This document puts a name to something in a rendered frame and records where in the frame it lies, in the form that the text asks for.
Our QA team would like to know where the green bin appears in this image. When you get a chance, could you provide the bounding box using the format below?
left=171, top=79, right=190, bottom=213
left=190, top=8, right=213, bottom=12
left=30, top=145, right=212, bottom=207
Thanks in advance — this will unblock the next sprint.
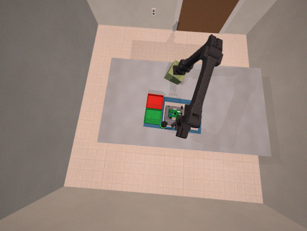
left=144, top=108, right=162, bottom=125

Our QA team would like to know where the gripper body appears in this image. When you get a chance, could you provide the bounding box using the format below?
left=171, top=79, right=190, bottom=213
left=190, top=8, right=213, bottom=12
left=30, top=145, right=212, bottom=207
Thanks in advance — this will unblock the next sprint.
left=175, top=115, right=182, bottom=130

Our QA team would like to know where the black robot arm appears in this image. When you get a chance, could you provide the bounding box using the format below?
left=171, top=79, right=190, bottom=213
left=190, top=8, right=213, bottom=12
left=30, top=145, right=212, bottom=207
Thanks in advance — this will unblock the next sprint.
left=173, top=34, right=223, bottom=139

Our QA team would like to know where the red bin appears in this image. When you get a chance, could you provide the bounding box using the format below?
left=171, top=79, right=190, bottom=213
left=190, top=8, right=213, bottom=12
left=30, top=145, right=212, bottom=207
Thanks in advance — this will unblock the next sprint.
left=146, top=93, right=164, bottom=110

